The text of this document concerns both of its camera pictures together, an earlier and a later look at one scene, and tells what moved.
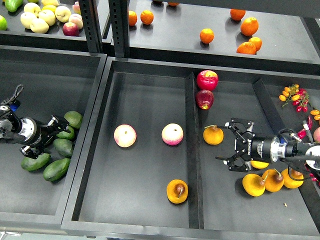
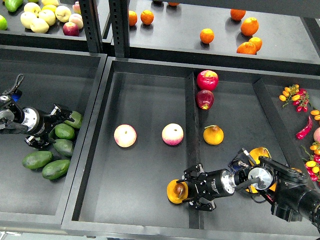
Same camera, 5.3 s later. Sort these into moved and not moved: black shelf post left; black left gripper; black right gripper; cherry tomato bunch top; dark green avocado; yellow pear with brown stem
Moved: black right gripper; black left gripper
Not moved: cherry tomato bunch top; yellow pear with brown stem; dark green avocado; black shelf post left
